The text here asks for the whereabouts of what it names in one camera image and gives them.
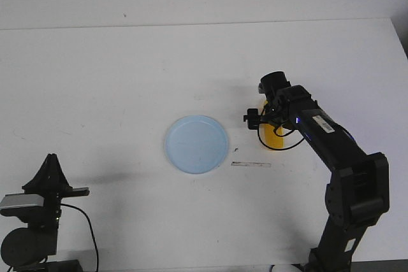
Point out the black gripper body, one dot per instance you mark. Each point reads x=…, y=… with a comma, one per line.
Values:
x=269, y=85
x=44, y=210

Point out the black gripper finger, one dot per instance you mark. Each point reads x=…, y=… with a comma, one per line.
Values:
x=60, y=179
x=41, y=177

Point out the yellow corn cob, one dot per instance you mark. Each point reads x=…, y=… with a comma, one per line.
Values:
x=269, y=136

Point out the light blue round plate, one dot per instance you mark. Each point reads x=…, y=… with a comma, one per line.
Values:
x=196, y=144

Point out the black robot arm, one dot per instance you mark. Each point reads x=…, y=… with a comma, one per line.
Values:
x=177, y=179
x=28, y=249

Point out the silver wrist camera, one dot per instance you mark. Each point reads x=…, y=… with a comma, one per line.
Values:
x=12, y=201

